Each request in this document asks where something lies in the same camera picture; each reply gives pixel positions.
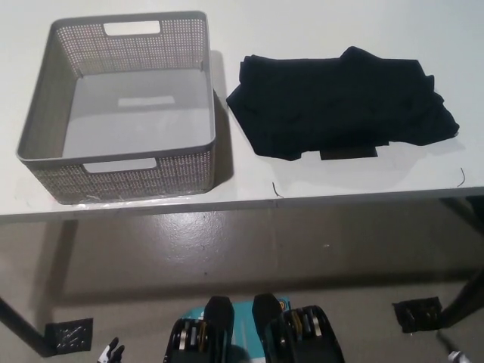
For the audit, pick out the robot black body block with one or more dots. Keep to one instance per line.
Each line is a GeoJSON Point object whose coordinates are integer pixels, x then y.
{"type": "Point", "coordinates": [215, 332]}
{"type": "Point", "coordinates": [302, 340]}

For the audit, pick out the robot left black body block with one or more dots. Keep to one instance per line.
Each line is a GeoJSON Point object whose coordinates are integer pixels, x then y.
{"type": "Point", "coordinates": [215, 332]}

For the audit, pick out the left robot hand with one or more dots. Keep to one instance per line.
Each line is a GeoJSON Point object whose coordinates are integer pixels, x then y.
{"type": "Point", "coordinates": [111, 353]}

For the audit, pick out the black tape patch on table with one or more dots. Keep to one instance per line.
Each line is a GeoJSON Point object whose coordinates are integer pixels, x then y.
{"type": "Point", "coordinates": [349, 154]}

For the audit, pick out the black t-shirt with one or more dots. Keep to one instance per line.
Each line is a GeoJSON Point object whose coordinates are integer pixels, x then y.
{"type": "Point", "coordinates": [332, 106]}

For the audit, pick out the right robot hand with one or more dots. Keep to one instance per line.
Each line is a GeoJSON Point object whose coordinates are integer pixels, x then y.
{"type": "Point", "coordinates": [455, 357]}

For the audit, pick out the robot right black body block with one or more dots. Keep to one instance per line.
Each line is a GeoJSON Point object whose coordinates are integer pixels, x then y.
{"type": "Point", "coordinates": [302, 340]}

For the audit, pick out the grey perforated plastic basket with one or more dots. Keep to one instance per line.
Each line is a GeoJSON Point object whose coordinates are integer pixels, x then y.
{"type": "Point", "coordinates": [45, 113]}

